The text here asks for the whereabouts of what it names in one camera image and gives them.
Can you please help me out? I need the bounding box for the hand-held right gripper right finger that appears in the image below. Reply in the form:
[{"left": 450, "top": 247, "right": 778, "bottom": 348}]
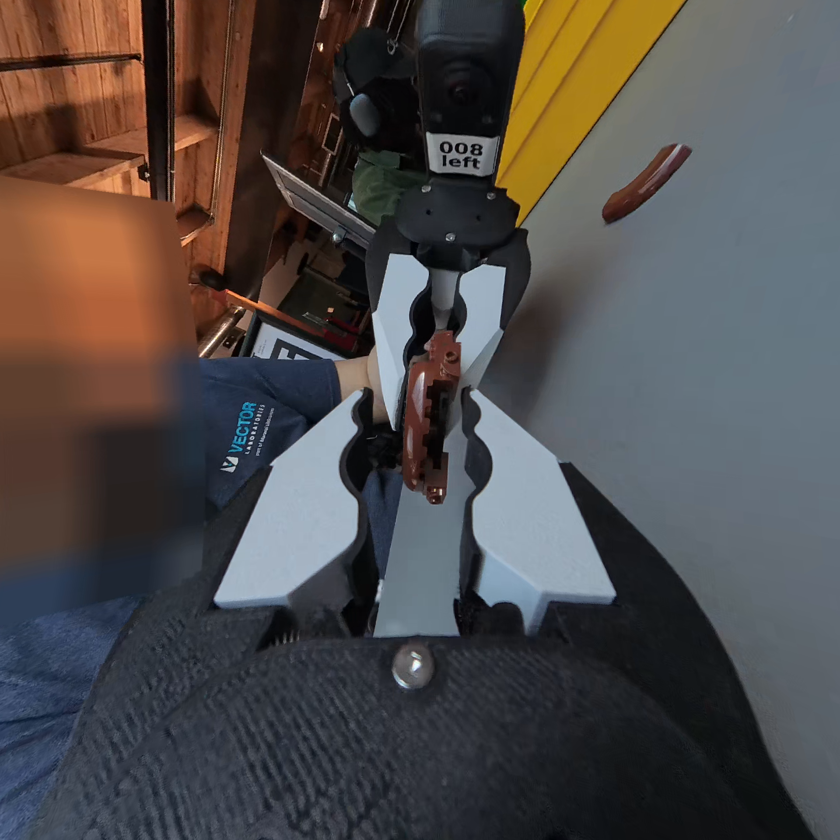
[{"left": 456, "top": 387, "right": 619, "bottom": 634}]

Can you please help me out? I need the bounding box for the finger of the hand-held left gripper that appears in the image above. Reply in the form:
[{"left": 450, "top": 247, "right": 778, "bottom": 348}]
[
  {"left": 371, "top": 252, "right": 434, "bottom": 432},
  {"left": 451, "top": 266, "right": 508, "bottom": 395}
]

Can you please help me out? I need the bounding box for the green cloth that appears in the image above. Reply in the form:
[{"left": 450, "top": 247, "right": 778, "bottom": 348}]
[{"left": 350, "top": 150, "right": 411, "bottom": 225}]

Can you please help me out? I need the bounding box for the black vertical pipe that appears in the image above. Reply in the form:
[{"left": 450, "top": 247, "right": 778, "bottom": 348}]
[{"left": 140, "top": 0, "right": 177, "bottom": 202}]

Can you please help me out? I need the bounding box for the curved brown brick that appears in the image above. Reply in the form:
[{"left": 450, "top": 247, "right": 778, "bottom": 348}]
[{"left": 601, "top": 142, "right": 694, "bottom": 226}]

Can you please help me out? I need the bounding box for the brown and black brick assembly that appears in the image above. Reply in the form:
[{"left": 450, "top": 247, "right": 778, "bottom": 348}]
[{"left": 399, "top": 329, "right": 464, "bottom": 506}]

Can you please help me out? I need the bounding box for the yellow bin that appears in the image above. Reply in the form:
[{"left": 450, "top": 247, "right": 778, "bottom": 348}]
[{"left": 494, "top": 0, "right": 690, "bottom": 212}]

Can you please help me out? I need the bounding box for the grey desk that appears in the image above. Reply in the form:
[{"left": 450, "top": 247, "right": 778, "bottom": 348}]
[{"left": 373, "top": 0, "right": 840, "bottom": 840}]

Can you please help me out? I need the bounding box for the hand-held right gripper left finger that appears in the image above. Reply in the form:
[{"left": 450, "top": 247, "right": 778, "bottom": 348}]
[{"left": 212, "top": 387, "right": 383, "bottom": 614}]

